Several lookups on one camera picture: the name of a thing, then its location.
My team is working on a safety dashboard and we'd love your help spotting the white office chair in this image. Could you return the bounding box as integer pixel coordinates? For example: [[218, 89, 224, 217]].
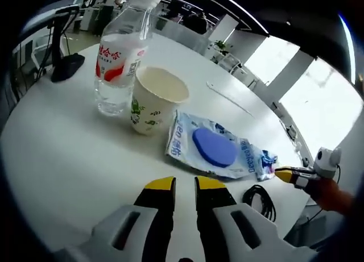
[[224, 55, 246, 74]]

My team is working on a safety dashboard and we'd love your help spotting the white round tabletop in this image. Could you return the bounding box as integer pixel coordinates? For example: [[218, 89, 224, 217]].
[[0, 34, 314, 262]]

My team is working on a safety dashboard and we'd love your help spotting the clear plastic water bottle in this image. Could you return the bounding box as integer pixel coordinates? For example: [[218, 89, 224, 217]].
[[93, 0, 163, 117]]

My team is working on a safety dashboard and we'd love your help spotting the pale blue wet wipes pack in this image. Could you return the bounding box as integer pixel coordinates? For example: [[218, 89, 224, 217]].
[[164, 109, 264, 181]]

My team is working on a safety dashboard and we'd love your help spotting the black cable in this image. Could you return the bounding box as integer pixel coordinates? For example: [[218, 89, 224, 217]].
[[241, 184, 278, 223]]

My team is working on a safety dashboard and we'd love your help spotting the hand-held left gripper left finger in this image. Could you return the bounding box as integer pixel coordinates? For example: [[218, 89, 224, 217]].
[[91, 176, 176, 256]]

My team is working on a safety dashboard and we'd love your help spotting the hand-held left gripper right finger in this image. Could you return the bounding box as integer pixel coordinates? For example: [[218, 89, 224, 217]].
[[194, 175, 286, 253]]

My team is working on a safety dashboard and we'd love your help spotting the blue tissue pack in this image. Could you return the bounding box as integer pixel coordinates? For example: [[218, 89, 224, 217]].
[[255, 149, 279, 182]]

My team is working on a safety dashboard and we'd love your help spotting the white flat strip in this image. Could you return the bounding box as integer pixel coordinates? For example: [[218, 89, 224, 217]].
[[205, 81, 256, 118]]

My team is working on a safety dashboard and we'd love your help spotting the white paper cup green print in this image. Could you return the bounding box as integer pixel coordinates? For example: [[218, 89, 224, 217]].
[[130, 65, 191, 137]]

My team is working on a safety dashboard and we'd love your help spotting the green potted plant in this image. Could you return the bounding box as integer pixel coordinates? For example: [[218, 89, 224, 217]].
[[212, 39, 231, 55]]

